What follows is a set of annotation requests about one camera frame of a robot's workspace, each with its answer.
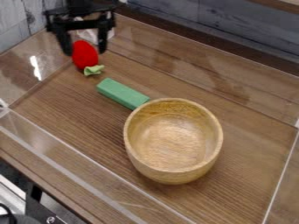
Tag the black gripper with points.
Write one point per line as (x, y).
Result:
(81, 15)

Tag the red plush strawberry toy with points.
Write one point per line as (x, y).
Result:
(86, 58)

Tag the green rectangular block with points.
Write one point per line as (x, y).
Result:
(122, 94)

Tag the wooden bowl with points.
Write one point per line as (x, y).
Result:
(173, 139)

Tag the clear acrylic tray enclosure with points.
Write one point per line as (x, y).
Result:
(62, 130)

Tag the black metal bracket with bolt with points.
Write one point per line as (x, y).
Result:
(35, 209)

